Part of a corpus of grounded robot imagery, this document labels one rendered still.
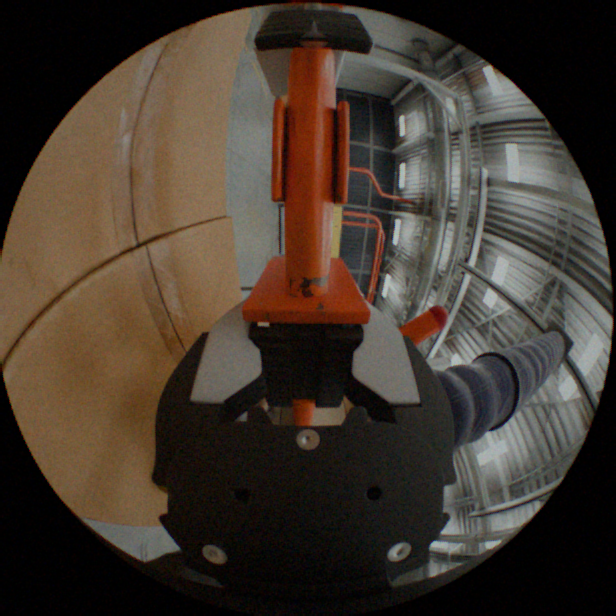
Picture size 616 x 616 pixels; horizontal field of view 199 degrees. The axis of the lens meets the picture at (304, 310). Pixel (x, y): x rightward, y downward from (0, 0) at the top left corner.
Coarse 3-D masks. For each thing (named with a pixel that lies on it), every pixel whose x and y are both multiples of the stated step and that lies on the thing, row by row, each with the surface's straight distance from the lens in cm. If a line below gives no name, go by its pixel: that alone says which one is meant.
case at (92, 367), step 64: (128, 256) 15; (192, 256) 22; (64, 320) 13; (128, 320) 15; (192, 320) 22; (64, 384) 14; (128, 384) 16; (64, 448) 15; (128, 448) 17; (128, 512) 20
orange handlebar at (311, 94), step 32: (320, 64) 11; (288, 96) 10; (320, 96) 9; (288, 128) 9; (320, 128) 8; (288, 160) 8; (320, 160) 8; (288, 192) 8; (320, 192) 7; (288, 224) 8; (320, 224) 7; (288, 256) 8; (320, 256) 8; (288, 288) 9; (320, 288) 8
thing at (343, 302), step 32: (256, 288) 10; (352, 288) 10; (256, 320) 8; (288, 320) 8; (320, 320) 8; (352, 320) 8; (288, 352) 8; (320, 352) 9; (352, 352) 8; (288, 384) 10; (320, 384) 10
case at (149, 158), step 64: (128, 64) 23; (192, 64) 31; (64, 128) 17; (128, 128) 19; (192, 128) 27; (64, 192) 15; (128, 192) 17; (192, 192) 24; (64, 256) 14; (0, 320) 14
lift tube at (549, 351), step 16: (544, 336) 125; (560, 336) 165; (496, 352) 66; (512, 352) 66; (528, 352) 75; (544, 352) 99; (560, 352) 142; (512, 368) 57; (528, 368) 67; (544, 368) 89; (528, 384) 67; (528, 400) 80; (512, 416) 69
